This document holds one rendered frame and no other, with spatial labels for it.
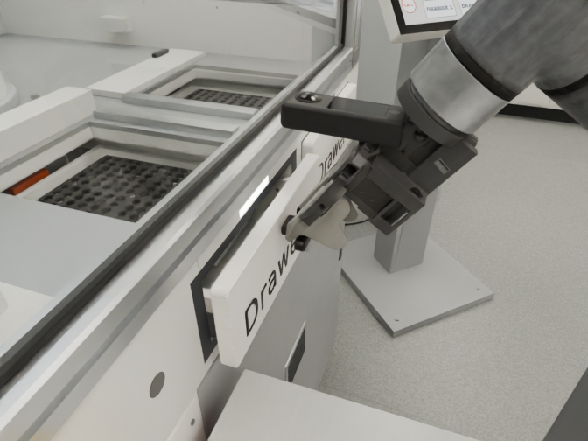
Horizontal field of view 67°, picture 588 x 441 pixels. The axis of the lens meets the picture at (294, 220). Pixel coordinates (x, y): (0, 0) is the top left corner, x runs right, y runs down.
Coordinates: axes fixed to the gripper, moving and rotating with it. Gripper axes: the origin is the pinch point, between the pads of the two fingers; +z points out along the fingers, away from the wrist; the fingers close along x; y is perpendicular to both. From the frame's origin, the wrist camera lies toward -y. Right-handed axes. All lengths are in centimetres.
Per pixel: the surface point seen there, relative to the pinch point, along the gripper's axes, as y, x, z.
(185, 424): 3.8, -19.4, 13.7
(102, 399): -4.7, -26.5, 1.6
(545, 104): 110, 290, 18
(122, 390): -3.9, -24.8, 2.8
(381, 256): 49, 100, 67
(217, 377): 4.4, -12.8, 14.5
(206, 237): -6.3, -11.3, -1.1
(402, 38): -1, 77, -4
